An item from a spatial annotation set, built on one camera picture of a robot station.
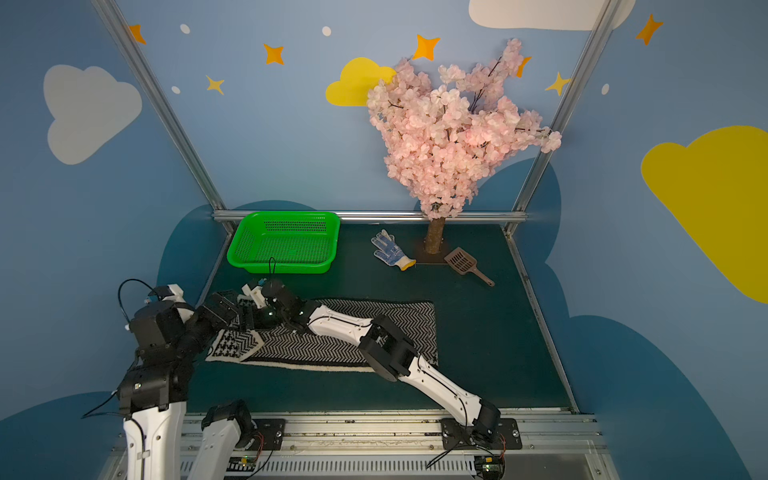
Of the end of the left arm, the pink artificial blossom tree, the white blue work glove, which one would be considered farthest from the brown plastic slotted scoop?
the end of the left arm

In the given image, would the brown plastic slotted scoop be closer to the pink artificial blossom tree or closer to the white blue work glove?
the white blue work glove

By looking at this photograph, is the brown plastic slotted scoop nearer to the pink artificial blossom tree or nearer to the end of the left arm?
the pink artificial blossom tree

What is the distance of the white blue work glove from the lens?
1.10 m

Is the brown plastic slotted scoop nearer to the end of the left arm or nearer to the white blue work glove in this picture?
the white blue work glove

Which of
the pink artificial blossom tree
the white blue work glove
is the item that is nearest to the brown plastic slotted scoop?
the white blue work glove

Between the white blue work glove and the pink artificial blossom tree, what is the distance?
328 millimetres

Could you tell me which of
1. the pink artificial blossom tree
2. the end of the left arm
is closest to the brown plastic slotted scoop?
the pink artificial blossom tree

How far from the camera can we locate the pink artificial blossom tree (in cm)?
65

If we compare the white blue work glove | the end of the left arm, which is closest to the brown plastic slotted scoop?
the white blue work glove
